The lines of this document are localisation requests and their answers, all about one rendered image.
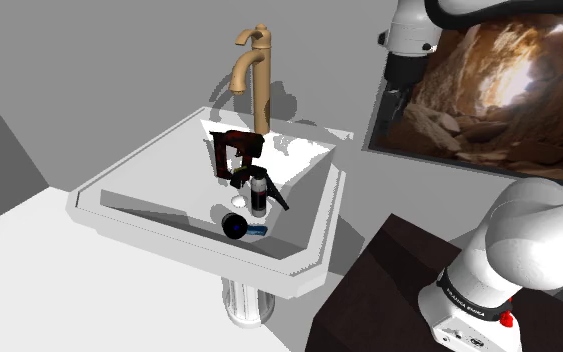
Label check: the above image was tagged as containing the tan tall faucet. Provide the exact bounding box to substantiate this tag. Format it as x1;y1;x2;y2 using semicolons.
228;23;273;136

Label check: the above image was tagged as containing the black and white spray bottle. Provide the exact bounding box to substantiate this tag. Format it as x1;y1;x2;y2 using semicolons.
249;165;291;219

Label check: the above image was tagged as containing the dark red power tool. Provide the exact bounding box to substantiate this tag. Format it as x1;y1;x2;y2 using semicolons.
208;129;267;189

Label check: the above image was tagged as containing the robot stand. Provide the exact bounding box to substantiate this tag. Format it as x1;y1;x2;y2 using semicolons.
304;212;563;352

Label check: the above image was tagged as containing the cave wall picture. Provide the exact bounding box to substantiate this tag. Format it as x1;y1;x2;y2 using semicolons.
367;11;563;191

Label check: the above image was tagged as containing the black round brush blue handle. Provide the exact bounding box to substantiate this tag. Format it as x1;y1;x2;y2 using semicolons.
220;212;269;241

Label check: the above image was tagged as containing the white pedestal sink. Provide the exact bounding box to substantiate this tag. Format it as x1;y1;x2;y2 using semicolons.
65;106;355;329

